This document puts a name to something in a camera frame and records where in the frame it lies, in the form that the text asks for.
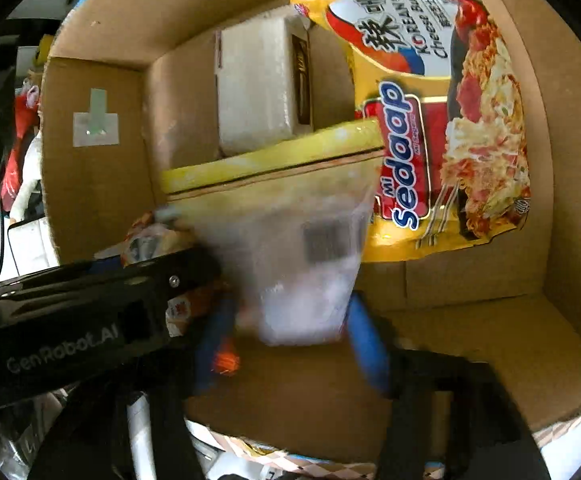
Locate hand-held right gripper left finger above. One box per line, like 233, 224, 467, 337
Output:
28, 292, 241, 480

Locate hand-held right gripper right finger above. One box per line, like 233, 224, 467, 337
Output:
345, 292, 554, 480

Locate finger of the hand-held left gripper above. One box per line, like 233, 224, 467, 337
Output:
120, 247, 224, 311

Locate brown cardboard box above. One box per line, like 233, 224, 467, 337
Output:
40, 0, 581, 461

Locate clear snack bag yellow header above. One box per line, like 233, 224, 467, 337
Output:
159, 120, 387, 348

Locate red plastic bag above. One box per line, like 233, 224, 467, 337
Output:
0, 85, 42, 211

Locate white wrapped box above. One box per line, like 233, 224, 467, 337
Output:
214, 7, 317, 158

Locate yellow instant noodle packet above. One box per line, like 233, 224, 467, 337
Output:
289, 0, 534, 263

